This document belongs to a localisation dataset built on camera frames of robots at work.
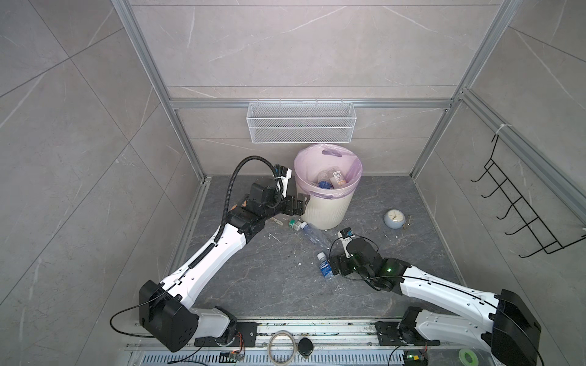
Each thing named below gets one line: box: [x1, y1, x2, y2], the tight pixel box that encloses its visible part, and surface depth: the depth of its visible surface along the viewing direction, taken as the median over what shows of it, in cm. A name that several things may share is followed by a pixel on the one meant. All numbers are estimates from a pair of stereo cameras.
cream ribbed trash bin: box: [300, 189, 356, 230], surface depth 89 cm
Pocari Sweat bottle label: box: [317, 180, 332, 190], surface depth 97 cm
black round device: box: [297, 337, 314, 357], surface depth 65 cm
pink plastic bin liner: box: [293, 143, 364, 200], surface depth 92 cm
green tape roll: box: [458, 348, 479, 366], surface depth 71 cm
